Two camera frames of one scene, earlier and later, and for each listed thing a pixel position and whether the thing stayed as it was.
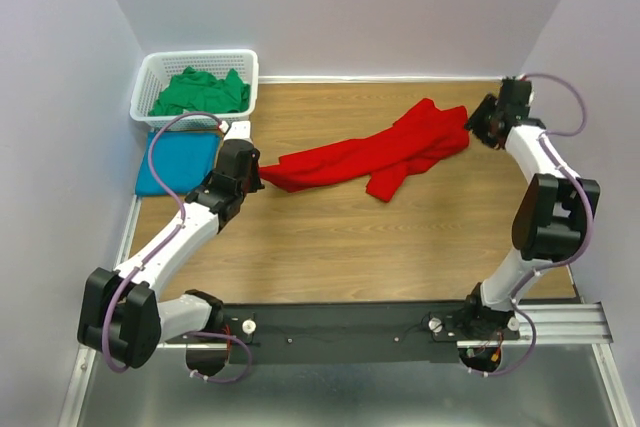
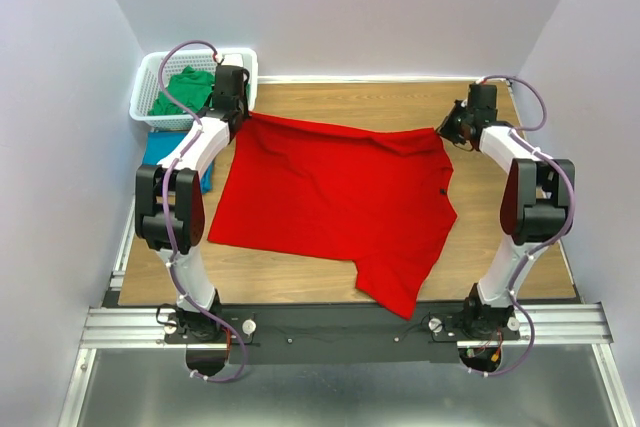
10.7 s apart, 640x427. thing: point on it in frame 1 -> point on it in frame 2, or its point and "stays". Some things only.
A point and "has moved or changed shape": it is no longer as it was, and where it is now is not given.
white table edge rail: (378, 79) stays
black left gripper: (257, 184) -> (245, 106)
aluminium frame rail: (560, 325) stays
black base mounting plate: (347, 332) stays
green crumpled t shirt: (192, 90) stays
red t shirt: (428, 132) has moved or changed shape
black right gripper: (475, 120) -> (444, 129)
